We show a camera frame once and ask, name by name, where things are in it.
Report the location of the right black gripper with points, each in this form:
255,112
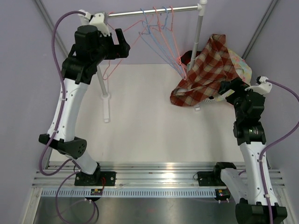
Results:
225,86

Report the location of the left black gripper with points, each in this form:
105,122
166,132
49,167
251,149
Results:
117,51

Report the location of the pastel floral skirt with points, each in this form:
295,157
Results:
243,71

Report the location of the red white checked skirt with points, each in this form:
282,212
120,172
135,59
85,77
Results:
212,66

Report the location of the red black plaid skirt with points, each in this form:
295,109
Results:
186,60

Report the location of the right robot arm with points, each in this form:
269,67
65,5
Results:
256,202

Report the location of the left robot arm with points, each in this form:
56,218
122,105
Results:
91,47

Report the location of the white plastic basket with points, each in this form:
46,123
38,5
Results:
208,100

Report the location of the white metal clothes rack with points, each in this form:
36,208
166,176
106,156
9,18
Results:
200,7

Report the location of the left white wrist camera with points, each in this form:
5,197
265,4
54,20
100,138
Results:
99,20

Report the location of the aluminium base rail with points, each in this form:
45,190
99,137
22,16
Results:
148,175

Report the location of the white slotted cable duct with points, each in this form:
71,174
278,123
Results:
130,193

